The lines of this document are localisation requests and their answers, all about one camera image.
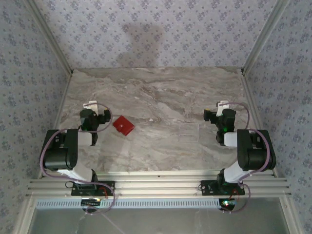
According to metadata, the aluminium corner post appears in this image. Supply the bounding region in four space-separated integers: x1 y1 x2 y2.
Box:
24 0 74 75
240 0 291 76

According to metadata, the aluminium side rail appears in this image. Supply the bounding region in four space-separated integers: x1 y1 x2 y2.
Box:
38 70 74 178
240 69 279 176

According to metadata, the grey slotted cable duct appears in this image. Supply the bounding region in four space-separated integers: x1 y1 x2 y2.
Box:
35 197 221 210

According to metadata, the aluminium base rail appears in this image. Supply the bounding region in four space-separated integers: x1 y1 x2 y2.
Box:
25 170 292 198

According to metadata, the small circuit board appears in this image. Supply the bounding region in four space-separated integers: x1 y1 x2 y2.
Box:
81 197 102 207
220 198 238 208

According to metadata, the clear acrylic tray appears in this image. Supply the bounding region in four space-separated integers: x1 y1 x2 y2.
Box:
178 123 200 143

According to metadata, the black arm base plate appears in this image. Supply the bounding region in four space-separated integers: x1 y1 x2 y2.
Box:
71 180 116 196
200 180 245 196

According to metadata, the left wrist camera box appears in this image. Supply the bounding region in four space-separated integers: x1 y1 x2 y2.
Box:
83 100 98 115

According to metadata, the red card holder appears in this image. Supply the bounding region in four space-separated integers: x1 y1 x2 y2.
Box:
112 115 135 137

